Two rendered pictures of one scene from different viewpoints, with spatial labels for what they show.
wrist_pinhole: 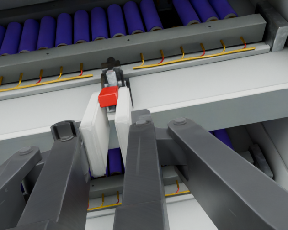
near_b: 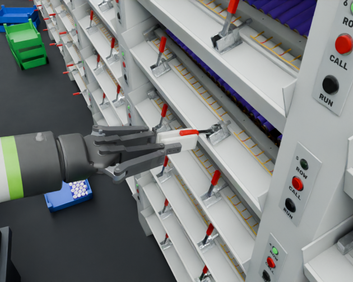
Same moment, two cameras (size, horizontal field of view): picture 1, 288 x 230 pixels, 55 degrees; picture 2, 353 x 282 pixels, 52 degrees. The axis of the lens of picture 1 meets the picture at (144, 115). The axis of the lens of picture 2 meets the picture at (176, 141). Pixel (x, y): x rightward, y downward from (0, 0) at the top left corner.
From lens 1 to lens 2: 0.53 m
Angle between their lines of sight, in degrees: 53
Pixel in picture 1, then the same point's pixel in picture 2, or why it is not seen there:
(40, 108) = (200, 114)
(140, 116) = (175, 145)
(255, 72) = (258, 184)
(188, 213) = (226, 216)
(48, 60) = (218, 99)
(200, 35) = (263, 146)
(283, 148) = not seen: hidden behind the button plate
